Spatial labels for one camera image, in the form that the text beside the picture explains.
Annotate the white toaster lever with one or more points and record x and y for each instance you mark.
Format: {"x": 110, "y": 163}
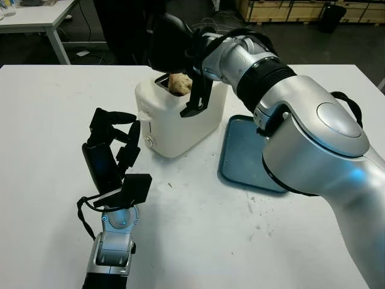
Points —
{"x": 144, "y": 116}

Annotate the printed drinking cup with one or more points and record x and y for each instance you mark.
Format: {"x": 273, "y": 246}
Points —
{"x": 6, "y": 9}

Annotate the black trash bin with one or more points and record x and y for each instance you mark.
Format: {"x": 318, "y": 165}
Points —
{"x": 332, "y": 18}

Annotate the white two-slot toaster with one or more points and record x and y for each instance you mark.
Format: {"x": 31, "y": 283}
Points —
{"x": 177, "y": 129}

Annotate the slice of brown bread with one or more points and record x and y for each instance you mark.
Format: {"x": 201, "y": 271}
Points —
{"x": 180, "y": 84}

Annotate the white paper sheet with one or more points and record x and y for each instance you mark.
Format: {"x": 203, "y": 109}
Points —
{"x": 82, "y": 53}

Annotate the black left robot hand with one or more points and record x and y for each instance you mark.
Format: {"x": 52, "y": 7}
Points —
{"x": 102, "y": 162}

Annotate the stacked wooden crates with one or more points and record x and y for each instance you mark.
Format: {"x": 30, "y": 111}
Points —
{"x": 285, "y": 10}

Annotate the person in dark clothes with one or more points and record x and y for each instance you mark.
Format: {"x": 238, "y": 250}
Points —
{"x": 126, "y": 33}

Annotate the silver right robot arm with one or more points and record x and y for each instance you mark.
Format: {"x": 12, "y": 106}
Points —
{"x": 316, "y": 150}

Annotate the white side table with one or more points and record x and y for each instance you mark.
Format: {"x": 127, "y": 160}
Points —
{"x": 33, "y": 18}

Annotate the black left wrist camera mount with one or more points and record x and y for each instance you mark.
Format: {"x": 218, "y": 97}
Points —
{"x": 135, "y": 188}

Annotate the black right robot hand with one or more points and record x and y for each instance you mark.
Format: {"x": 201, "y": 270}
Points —
{"x": 168, "y": 42}

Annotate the blue plastic tray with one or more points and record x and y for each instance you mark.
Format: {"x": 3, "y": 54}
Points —
{"x": 240, "y": 156}

